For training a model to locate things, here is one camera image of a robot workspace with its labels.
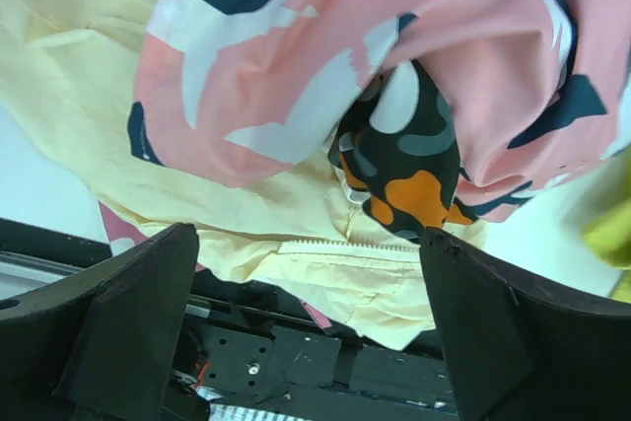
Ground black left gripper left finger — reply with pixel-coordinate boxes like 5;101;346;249
1;224;200;420

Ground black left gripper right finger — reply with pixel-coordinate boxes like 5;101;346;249
420;229;630;421

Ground yellow-green cloth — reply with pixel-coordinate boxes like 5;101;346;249
583;151;630;303

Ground black orange grey patterned cloth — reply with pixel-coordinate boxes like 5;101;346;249
328;60;477;243

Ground pink white navy patterned cloth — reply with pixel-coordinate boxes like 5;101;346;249
127;0;630;222

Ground pale yellow cloth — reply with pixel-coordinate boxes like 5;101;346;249
0;0;489;352

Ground black metal table frame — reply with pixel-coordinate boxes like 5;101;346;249
1;220;456;420

